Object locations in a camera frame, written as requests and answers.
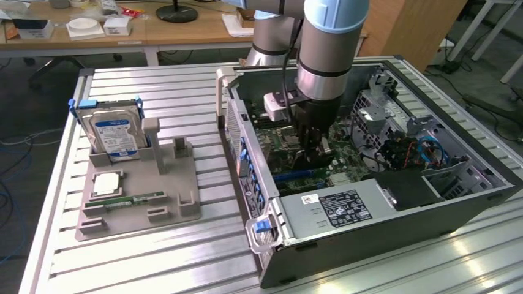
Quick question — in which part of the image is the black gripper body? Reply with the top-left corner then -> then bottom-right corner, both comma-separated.
293,97 -> 341,163

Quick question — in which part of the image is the black graphics card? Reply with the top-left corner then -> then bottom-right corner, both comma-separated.
286,137 -> 333,172

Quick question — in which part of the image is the blue expansion slot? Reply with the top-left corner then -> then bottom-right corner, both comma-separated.
273,170 -> 315,183

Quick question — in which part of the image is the CPU socket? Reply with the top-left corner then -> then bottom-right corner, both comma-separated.
277,125 -> 299,148

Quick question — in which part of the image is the green motherboard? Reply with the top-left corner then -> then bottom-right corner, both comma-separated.
249,102 -> 371,197

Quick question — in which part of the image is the perforated metal disk bay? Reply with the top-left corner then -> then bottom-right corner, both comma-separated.
350,73 -> 410,133

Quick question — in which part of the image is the grey power supply unit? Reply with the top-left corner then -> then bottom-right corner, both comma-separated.
278,179 -> 401,239

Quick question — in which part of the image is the stack of white papers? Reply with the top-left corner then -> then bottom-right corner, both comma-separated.
222,13 -> 257,38

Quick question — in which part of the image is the wooden cabinet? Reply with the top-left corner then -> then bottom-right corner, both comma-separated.
359,0 -> 470,70

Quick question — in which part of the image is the open grey PC case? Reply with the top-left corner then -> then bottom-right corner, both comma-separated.
215,60 -> 519,290

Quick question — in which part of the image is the grey plastic parts rack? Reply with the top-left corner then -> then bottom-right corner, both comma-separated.
75,117 -> 203,243

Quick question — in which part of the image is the black round lamp base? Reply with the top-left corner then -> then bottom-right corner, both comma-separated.
155,0 -> 199,23

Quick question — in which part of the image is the hard disk in blue caddy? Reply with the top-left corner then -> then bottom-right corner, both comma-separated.
67,97 -> 149,162

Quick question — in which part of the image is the green RAM stick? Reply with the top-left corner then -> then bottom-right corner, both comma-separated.
86,191 -> 166,209

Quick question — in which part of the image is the silver CPU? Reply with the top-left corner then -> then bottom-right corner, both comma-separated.
91,173 -> 123,197

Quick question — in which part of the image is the small white cardboard box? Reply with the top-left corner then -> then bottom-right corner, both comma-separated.
103,17 -> 134,36

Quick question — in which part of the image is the white round part on box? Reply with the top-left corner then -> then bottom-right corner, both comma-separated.
66,18 -> 107,41

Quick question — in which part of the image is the wooden desk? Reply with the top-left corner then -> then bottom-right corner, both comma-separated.
0,0 -> 369,67

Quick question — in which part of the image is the black office chair base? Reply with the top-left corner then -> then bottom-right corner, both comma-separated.
24,54 -> 123,90

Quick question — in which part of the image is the white box with black lid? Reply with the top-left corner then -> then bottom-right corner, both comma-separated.
12,18 -> 56,40

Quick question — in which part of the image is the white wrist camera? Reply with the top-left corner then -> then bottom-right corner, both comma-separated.
263,91 -> 294,122

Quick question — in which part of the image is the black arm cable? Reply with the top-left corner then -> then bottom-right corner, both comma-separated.
282,18 -> 306,122

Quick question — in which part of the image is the red wire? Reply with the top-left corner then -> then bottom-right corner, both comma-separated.
402,139 -> 415,170

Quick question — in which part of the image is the blue wire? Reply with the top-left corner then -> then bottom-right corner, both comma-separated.
417,134 -> 450,168

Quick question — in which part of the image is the metal disk bay with bracket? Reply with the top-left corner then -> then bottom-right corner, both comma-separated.
421,160 -> 495,202

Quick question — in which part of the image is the white metal table frame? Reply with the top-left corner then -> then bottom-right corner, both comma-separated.
445,0 -> 523,83

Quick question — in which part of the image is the grey floor cable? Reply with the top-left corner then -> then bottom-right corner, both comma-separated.
0,127 -> 64,146

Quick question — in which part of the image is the blue floor cable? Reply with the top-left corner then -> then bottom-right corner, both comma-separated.
0,143 -> 39,265

